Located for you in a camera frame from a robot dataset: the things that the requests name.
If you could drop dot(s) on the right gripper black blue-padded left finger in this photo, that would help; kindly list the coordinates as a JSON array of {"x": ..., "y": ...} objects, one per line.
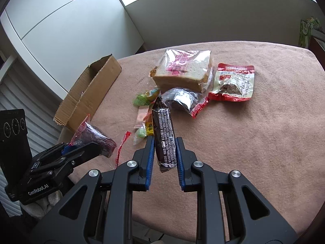
[{"x": 98, "y": 209}]

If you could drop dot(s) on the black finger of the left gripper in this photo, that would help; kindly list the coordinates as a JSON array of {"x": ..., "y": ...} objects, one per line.
[{"x": 84, "y": 153}]

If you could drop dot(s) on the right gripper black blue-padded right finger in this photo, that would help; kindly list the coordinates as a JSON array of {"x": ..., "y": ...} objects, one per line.
[{"x": 228, "y": 201}]

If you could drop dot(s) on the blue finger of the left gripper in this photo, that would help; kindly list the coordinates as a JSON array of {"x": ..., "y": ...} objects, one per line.
[{"x": 69, "y": 148}]

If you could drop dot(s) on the chocolate cake clear wrapper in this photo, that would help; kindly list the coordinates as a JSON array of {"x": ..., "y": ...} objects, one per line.
[{"x": 110, "y": 147}]

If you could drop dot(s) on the yellow candy packet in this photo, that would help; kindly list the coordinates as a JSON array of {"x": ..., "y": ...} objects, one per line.
[{"x": 149, "y": 128}]

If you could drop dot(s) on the Snickers bar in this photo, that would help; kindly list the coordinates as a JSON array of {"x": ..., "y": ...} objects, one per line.
[{"x": 165, "y": 147}]

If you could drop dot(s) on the white cloth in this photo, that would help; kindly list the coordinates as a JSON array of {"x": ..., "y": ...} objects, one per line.
[{"x": 41, "y": 207}]

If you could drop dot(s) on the brown cardboard box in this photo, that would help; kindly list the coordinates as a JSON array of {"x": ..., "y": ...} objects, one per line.
[{"x": 87, "y": 93}]

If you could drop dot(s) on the pink green candy packet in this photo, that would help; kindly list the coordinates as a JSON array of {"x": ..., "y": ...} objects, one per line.
[{"x": 144, "y": 115}]

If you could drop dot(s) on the pink tablecloth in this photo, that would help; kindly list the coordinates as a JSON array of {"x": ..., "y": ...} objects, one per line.
[{"x": 276, "y": 139}]

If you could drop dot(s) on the colourful jelly cup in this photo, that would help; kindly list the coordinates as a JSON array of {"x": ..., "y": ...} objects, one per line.
[{"x": 152, "y": 94}]

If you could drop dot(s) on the packaged sliced bread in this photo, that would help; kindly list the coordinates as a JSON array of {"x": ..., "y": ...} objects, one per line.
[{"x": 183, "y": 69}]

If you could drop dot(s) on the red white snack pouch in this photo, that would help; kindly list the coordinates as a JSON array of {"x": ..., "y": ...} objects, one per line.
[{"x": 233, "y": 83}]

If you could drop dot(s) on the green tissue box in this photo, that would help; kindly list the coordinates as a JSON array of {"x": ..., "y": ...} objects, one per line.
[{"x": 306, "y": 27}]

